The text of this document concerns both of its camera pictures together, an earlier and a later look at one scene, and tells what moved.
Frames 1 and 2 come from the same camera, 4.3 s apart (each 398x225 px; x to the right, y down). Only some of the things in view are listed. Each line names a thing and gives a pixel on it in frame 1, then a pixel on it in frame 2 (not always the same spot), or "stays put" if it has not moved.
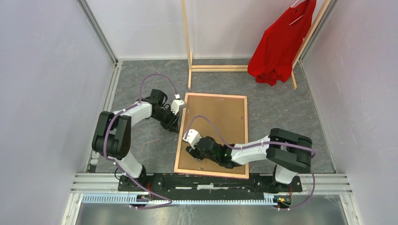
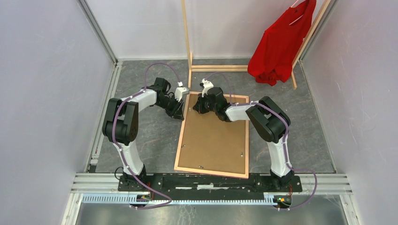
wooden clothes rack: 238,68 stays put
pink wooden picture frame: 183,118 stays put
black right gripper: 194,153 -> 198,106
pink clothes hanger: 299,18 stays put
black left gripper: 172,125 -> 177,112
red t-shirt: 271,60 stays put
